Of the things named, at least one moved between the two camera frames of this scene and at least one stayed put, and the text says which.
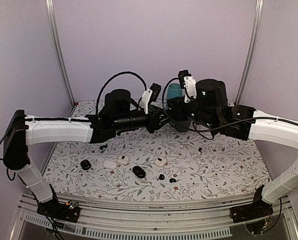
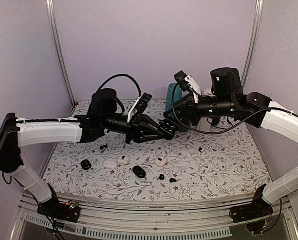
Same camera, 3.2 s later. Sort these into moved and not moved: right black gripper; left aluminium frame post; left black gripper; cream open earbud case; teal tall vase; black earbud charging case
Moved: black earbud charging case; left black gripper
Not moved: teal tall vase; right black gripper; left aluminium frame post; cream open earbud case
